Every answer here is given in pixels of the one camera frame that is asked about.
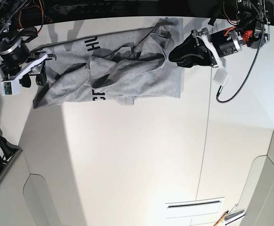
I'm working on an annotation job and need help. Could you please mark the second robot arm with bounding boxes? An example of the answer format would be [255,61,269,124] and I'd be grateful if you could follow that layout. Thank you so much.
[168,0,269,68]

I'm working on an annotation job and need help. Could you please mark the grey T-shirt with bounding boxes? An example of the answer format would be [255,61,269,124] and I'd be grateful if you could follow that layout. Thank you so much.
[33,18,183,109]

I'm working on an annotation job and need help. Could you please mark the black power strip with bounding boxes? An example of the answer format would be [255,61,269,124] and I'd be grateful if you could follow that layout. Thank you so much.
[54,2,115,15]

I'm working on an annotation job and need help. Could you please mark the white cable grommet plate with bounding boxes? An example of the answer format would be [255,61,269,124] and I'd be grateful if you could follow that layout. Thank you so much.
[164,197,224,218]

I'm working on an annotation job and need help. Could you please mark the braided black camera cable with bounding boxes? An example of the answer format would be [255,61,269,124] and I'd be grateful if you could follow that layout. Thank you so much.
[216,14,266,104]

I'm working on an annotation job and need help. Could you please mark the black silver second gripper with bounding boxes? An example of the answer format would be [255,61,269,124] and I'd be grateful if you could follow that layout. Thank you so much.
[168,28,243,68]

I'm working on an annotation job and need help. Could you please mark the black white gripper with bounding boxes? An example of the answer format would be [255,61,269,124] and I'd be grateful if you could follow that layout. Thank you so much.
[0,36,57,88]

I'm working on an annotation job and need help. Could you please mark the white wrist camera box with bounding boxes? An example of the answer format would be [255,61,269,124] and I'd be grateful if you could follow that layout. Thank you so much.
[0,80,20,96]

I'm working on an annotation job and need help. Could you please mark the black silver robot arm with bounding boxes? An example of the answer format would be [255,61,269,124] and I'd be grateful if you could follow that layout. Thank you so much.
[0,0,52,94]

